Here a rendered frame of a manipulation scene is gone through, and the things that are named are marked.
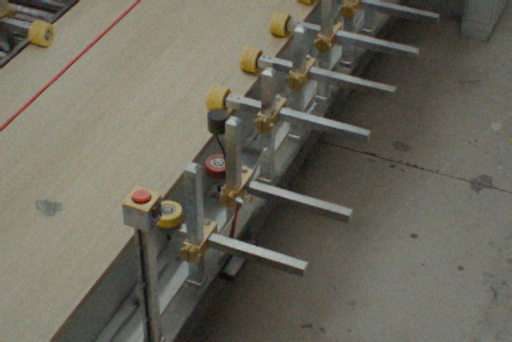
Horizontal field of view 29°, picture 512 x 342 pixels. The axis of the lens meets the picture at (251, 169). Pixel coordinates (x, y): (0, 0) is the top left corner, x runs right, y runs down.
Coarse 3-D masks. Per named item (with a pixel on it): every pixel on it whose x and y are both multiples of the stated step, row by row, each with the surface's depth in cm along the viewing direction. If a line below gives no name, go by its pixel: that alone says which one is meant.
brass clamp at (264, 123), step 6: (276, 102) 310; (282, 102) 310; (276, 108) 307; (258, 114) 305; (264, 114) 305; (276, 114) 306; (258, 120) 303; (264, 120) 303; (270, 120) 304; (276, 120) 307; (258, 126) 305; (264, 126) 304; (270, 126) 304; (264, 132) 305
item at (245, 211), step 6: (246, 198) 301; (246, 204) 302; (252, 204) 307; (240, 210) 298; (246, 210) 303; (252, 210) 309; (234, 216) 294; (240, 216) 300; (246, 216) 305; (240, 222) 301; (246, 222) 307; (228, 228) 292; (240, 228) 303; (222, 234) 289; (228, 234) 294; (234, 234) 299; (222, 252) 293; (222, 258) 294
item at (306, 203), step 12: (216, 180) 299; (252, 192) 296; (264, 192) 294; (276, 192) 293; (288, 192) 294; (288, 204) 293; (300, 204) 291; (312, 204) 289; (324, 204) 289; (324, 216) 290; (336, 216) 288; (348, 216) 286
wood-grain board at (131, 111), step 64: (128, 0) 372; (192, 0) 372; (256, 0) 373; (320, 0) 374; (64, 64) 338; (128, 64) 338; (192, 64) 339; (64, 128) 310; (128, 128) 311; (192, 128) 311; (0, 192) 286; (64, 192) 287; (128, 192) 287; (0, 256) 266; (64, 256) 266; (0, 320) 249; (64, 320) 249
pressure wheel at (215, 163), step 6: (210, 156) 299; (216, 156) 299; (222, 156) 299; (210, 162) 297; (216, 162) 297; (222, 162) 297; (210, 168) 295; (216, 168) 295; (222, 168) 295; (210, 174) 296; (216, 174) 295; (222, 174) 295
